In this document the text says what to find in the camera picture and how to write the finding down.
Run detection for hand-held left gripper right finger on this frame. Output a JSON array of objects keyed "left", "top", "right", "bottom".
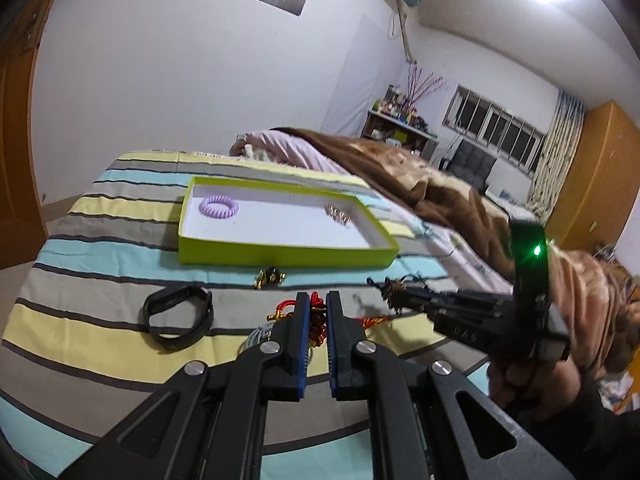
[{"left": 326, "top": 290, "right": 576, "bottom": 480}]

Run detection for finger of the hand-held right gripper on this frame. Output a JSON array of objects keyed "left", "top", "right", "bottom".
[
  {"left": 412, "top": 300, "right": 503, "bottom": 322},
  {"left": 400, "top": 282, "right": 517, "bottom": 307}
]

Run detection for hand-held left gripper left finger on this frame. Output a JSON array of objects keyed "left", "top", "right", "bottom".
[{"left": 60, "top": 291, "right": 321, "bottom": 480}]

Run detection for red knotted bracelet gold beads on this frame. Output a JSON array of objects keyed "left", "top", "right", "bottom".
[{"left": 267, "top": 291, "right": 331, "bottom": 351}]

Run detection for grey hair tie with bell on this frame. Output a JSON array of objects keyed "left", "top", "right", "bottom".
[{"left": 244, "top": 324, "right": 281, "bottom": 361}]

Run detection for orange red cord bracelet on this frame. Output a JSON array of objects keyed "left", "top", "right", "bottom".
[{"left": 360, "top": 312, "right": 401, "bottom": 331}]

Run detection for dark brown beaded bracelet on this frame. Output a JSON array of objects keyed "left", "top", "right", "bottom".
[{"left": 367, "top": 275, "right": 418, "bottom": 317}]

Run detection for black bracelet with gold bells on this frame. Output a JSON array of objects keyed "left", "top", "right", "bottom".
[{"left": 251, "top": 266, "right": 288, "bottom": 291}]

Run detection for green shallow cardboard box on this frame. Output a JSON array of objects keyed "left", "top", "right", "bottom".
[{"left": 177, "top": 176, "right": 402, "bottom": 267}]

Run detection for black wristband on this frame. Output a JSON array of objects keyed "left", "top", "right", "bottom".
[{"left": 143, "top": 285, "right": 215, "bottom": 351}]

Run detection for purple coil hair tie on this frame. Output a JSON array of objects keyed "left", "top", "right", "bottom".
[{"left": 199, "top": 195, "right": 240, "bottom": 220}]

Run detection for person's right hand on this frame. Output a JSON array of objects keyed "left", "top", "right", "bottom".
[{"left": 487, "top": 355, "right": 586, "bottom": 417}]

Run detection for floral pink bedsheet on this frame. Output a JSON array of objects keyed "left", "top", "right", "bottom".
[{"left": 380, "top": 195, "right": 516, "bottom": 293}]

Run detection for brown fleece blanket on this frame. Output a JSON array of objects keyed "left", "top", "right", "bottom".
[{"left": 272, "top": 127, "right": 640, "bottom": 373}]

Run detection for grey white cloth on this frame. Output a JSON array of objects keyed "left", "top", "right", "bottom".
[{"left": 487, "top": 189, "right": 538, "bottom": 217}]

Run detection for black padded chair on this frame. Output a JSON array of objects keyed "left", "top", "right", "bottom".
[{"left": 449, "top": 139, "right": 499, "bottom": 194}]

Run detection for patterned curtain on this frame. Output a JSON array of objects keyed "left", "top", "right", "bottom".
[{"left": 525, "top": 89, "right": 587, "bottom": 222}]

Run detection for barred window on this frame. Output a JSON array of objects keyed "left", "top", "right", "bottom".
[{"left": 442, "top": 85, "right": 547, "bottom": 177}]

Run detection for orange wooden wardrobe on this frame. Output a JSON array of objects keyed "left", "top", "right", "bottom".
[{"left": 545, "top": 101, "right": 640, "bottom": 281}]

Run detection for white shelf unit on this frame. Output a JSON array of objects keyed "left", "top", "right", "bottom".
[{"left": 360, "top": 110, "right": 441, "bottom": 158}]

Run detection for pink quilt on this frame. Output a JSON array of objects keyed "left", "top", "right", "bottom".
[{"left": 230, "top": 130, "right": 361, "bottom": 176}]

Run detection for clutter of bottles on shelf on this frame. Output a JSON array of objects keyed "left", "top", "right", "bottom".
[{"left": 372, "top": 85, "right": 432, "bottom": 133}]

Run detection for decorative flower branches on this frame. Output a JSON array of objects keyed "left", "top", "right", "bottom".
[{"left": 406, "top": 62, "right": 447, "bottom": 111}]

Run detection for wooden door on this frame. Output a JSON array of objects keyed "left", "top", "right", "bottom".
[{"left": 0, "top": 0, "right": 68, "bottom": 272}]

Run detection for wall pipe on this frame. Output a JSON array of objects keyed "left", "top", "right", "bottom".
[{"left": 391, "top": 0, "right": 417, "bottom": 63}]

